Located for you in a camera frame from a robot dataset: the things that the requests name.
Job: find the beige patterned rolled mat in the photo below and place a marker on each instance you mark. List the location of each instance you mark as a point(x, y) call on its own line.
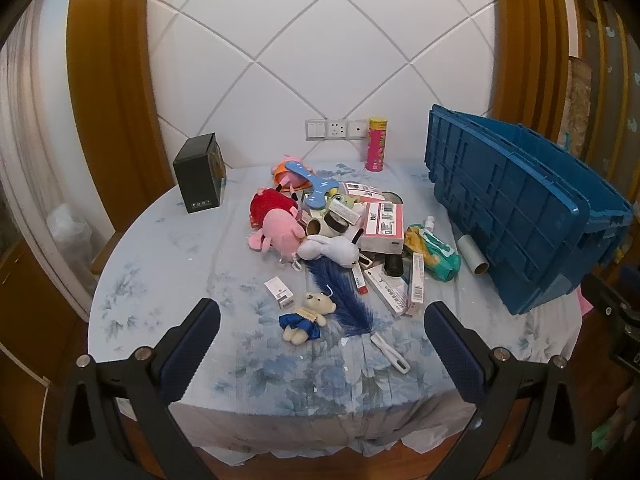
point(580, 105)

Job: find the wooden wall pillar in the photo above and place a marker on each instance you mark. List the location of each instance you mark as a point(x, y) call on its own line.
point(110, 85)
point(525, 60)

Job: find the green wipes packet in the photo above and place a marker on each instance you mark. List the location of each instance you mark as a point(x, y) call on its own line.
point(440, 260)

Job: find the pink paper sheet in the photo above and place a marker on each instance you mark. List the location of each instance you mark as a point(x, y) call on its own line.
point(584, 302)

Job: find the teddy bear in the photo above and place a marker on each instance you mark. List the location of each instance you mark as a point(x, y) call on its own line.
point(305, 320)

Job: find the grey tape roll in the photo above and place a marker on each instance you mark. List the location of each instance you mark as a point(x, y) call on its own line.
point(382, 197)

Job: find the clear plastic bag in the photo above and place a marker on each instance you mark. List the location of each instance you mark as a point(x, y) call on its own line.
point(70, 240)

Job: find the grey paper roll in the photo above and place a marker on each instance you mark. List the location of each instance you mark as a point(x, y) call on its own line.
point(472, 255)

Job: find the red white tube box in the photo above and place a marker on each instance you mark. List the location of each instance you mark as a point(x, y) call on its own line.
point(361, 280)

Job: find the blue floral tablecloth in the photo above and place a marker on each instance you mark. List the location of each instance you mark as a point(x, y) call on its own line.
point(280, 385)

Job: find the blue plastic crate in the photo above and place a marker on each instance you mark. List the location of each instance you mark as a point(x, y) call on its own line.
point(500, 200)

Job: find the small white box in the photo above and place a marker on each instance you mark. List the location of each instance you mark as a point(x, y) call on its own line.
point(280, 292)

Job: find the white wall socket plate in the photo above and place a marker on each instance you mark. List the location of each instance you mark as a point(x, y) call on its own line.
point(336, 129)

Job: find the pink chips can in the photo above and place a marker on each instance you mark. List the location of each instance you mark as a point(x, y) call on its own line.
point(376, 147)

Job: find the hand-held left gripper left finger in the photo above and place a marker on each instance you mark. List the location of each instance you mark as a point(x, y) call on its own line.
point(192, 347)

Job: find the white green box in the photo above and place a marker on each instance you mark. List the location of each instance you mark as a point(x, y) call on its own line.
point(345, 212)

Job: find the pink pig plush toy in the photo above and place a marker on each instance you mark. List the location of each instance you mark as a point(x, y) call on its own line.
point(280, 230)

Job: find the wooden slatted screen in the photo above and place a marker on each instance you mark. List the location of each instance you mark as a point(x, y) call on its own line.
point(600, 35)

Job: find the beige tape roll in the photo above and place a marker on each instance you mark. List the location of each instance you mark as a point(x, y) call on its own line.
point(309, 221)

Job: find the red plush toy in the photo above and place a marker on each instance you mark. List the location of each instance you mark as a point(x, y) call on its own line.
point(272, 205)

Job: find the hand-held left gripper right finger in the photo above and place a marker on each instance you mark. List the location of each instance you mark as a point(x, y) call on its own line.
point(452, 350)

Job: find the dark blue feather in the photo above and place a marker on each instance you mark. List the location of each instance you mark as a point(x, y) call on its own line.
point(340, 290)

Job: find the long white box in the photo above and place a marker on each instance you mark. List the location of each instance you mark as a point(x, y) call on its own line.
point(387, 292)

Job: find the green frog toy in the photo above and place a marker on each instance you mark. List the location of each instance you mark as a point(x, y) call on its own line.
point(345, 200)

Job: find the white utility knife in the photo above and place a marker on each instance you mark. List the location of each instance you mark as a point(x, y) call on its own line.
point(390, 353)

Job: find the white box with orange stripe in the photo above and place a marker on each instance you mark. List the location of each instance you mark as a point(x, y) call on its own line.
point(416, 285)

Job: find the large pink white box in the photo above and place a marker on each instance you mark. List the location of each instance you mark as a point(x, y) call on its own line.
point(382, 225)

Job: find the black cylinder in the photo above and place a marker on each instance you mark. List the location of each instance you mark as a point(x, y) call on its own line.
point(393, 266)

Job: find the white dog plush toy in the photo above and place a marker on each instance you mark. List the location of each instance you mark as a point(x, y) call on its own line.
point(330, 250)

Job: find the black speaker box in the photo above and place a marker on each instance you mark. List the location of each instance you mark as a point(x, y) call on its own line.
point(197, 180)

